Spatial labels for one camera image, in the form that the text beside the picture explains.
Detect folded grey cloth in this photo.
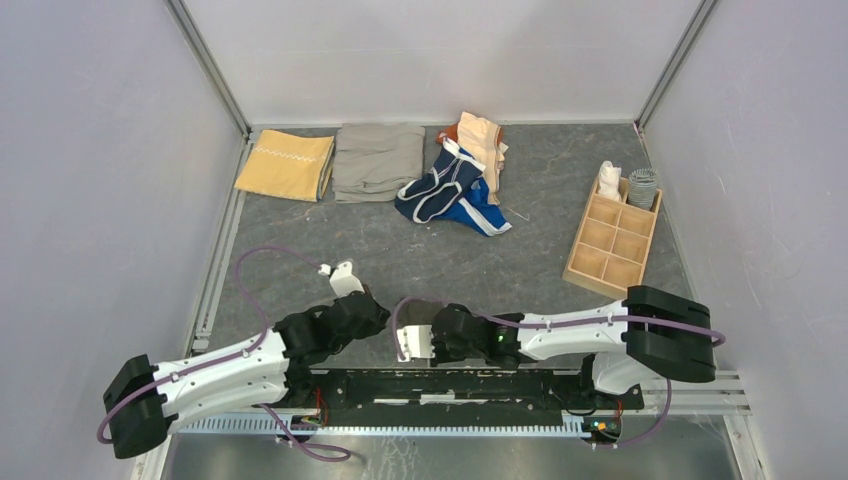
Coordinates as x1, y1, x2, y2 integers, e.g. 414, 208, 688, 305
332, 124, 426, 203

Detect rolled white cloth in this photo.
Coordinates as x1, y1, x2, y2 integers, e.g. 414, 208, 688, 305
595, 161, 622, 202

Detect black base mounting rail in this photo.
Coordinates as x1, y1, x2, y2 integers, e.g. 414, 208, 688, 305
273, 369, 645, 427

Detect corner aluminium post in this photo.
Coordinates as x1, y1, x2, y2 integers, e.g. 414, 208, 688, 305
164, 0, 252, 138
634, 0, 720, 136

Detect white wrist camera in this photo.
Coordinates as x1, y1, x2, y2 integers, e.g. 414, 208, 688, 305
318, 259, 365, 298
396, 325, 435, 362

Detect folded yellow cloth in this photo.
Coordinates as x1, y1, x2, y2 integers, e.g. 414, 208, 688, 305
234, 130, 335, 202

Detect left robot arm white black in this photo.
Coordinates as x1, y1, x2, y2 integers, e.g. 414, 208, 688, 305
97, 291, 390, 459

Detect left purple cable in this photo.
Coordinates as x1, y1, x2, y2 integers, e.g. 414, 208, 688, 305
96, 246, 352, 463

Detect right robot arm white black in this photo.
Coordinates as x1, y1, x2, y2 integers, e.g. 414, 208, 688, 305
408, 285, 726, 408

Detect wooden compartment organizer box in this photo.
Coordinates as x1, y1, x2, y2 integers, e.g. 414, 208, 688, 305
562, 178, 663, 300

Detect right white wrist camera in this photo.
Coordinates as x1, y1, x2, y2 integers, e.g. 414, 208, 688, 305
396, 325, 435, 362

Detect left corner aluminium post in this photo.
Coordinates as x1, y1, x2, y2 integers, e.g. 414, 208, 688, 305
164, 0, 252, 138

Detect right corner aluminium post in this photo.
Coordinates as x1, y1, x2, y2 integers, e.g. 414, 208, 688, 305
634, 0, 720, 136

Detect navy blue white-trimmed underwear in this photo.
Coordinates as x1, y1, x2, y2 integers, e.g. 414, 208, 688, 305
394, 139, 512, 237

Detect peach orange underwear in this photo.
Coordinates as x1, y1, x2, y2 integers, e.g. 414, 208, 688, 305
436, 112, 508, 205

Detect rolled grey striped cloth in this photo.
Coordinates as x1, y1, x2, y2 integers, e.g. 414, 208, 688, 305
627, 168, 659, 210

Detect aluminium frame rail front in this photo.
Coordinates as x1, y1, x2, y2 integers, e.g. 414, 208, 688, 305
179, 371, 751, 438

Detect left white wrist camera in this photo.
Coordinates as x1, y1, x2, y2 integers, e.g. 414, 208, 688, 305
318, 259, 365, 298

